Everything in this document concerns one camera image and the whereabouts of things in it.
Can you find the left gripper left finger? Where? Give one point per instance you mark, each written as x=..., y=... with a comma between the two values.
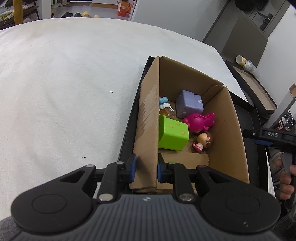
x=117, y=179

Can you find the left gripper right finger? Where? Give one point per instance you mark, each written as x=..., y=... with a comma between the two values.
x=175, y=174

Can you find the green cube toy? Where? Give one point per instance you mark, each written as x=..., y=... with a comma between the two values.
x=173, y=134

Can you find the small brown-haired doll figurine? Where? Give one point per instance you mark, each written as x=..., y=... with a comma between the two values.
x=203, y=141

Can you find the pink dinosaur figurine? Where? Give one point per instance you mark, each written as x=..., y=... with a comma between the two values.
x=197, y=122

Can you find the brown cardboard box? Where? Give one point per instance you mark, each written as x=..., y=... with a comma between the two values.
x=189, y=118

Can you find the blue red keychain figurine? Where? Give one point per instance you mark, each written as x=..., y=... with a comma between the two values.
x=165, y=108

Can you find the lavender cube toy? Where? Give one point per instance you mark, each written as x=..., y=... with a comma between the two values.
x=188, y=103

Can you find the person's right hand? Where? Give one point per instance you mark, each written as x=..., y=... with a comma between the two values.
x=286, y=190

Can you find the white desk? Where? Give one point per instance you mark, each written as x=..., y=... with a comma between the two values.
x=283, y=108

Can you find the black shallow tray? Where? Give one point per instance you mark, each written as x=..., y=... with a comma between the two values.
x=249, y=129

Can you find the black framed cardboard board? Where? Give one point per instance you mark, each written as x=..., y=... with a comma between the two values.
x=254, y=91

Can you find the yellow slipper left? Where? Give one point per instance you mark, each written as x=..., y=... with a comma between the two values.
x=85, y=14

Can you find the orange cardboard box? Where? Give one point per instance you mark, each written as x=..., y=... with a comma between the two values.
x=123, y=8

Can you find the black slipper left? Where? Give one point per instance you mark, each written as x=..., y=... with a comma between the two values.
x=67, y=15

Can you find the black door handle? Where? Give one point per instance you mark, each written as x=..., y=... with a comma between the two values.
x=266, y=20

